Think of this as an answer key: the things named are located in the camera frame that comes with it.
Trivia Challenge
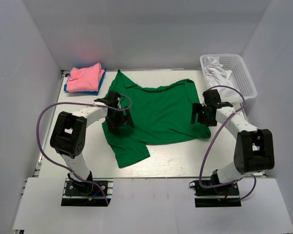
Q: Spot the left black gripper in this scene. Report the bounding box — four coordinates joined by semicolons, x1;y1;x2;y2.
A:
105;106;134;134

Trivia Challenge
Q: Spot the green t shirt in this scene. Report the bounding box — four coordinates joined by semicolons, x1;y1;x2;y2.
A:
102;71;211;168

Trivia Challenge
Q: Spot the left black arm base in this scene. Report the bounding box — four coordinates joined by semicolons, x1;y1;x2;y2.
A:
61;178;113;207

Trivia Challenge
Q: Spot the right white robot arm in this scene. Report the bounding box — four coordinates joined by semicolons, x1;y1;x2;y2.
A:
191;87;275;195

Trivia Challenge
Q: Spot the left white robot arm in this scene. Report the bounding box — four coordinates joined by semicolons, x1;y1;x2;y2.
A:
50;91;134;195

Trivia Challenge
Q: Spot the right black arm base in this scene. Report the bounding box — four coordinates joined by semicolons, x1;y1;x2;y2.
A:
189;180;241;208

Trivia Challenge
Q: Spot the blue folded t shirt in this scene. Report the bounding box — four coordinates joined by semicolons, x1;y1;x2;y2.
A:
63;68;106;96

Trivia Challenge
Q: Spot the white crumpled t shirt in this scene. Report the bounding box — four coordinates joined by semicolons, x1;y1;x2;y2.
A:
203;57;241;102

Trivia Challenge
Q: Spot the white plastic basket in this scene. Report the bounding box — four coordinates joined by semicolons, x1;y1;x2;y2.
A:
200;54;257;104

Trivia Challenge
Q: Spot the pink folded t shirt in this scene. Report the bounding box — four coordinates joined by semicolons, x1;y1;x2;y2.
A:
65;62;105;93

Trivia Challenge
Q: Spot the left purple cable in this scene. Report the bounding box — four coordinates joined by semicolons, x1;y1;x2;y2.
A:
36;94;133;206

